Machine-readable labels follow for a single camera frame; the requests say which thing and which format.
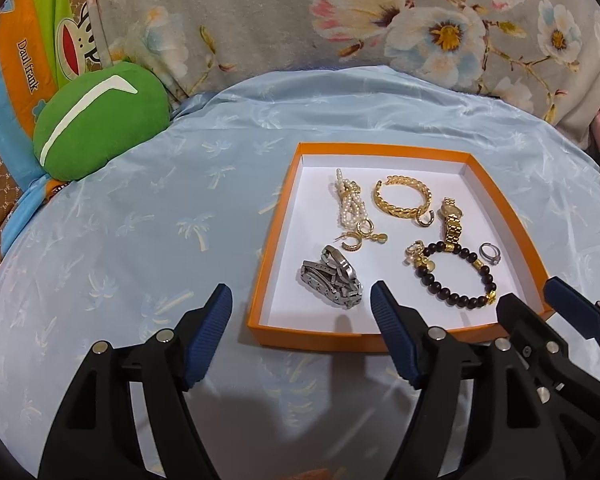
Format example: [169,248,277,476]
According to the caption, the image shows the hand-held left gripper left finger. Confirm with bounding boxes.
[37,283,233,480]

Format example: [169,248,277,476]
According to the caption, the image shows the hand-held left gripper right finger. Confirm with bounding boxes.
[370,280,571,480]

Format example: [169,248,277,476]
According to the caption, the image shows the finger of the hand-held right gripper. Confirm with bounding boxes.
[496,294,600,427]
[542,276,600,342]

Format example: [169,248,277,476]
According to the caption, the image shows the silver ring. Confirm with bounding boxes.
[479,242,503,266]

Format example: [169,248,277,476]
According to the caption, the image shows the orange jewelry box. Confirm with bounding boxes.
[246,141,556,355]

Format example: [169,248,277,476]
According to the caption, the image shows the gold watch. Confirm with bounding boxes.
[439,196,465,255]

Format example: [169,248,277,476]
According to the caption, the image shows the gold braided bangle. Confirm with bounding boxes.
[371,175,433,221]

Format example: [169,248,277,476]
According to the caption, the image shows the silver metal watch band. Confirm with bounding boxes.
[299,245,365,311]

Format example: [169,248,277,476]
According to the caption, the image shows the light blue bed sheet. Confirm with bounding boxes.
[0,65,600,480]

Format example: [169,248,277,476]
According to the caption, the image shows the green pillow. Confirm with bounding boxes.
[32,62,172,181]

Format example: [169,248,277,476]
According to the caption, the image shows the grey floral blanket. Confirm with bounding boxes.
[82,0,600,151]

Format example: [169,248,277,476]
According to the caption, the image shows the cartoon printed blanket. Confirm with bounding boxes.
[0,0,111,256]

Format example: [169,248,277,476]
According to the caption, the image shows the black bead bracelet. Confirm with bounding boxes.
[415,241,500,308]

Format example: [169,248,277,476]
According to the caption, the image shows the pearl bracelet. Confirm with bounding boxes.
[334,167,373,233]

